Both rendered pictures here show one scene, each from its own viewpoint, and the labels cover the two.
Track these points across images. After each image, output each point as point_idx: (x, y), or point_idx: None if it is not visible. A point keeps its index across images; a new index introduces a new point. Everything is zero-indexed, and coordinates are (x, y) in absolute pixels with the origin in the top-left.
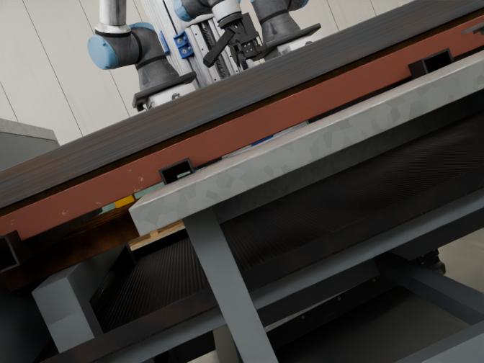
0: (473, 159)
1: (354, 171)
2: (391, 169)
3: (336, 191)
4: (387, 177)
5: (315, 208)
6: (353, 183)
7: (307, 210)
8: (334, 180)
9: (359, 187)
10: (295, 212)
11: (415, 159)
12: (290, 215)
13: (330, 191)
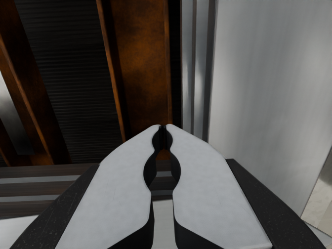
0: (1, 163)
1: (179, 127)
2: (96, 139)
3: (97, 86)
4: (62, 126)
5: (38, 47)
6: (105, 106)
7: (43, 38)
8: (180, 103)
9: (63, 102)
10: (62, 26)
11: (98, 159)
12: (51, 16)
13: (107, 82)
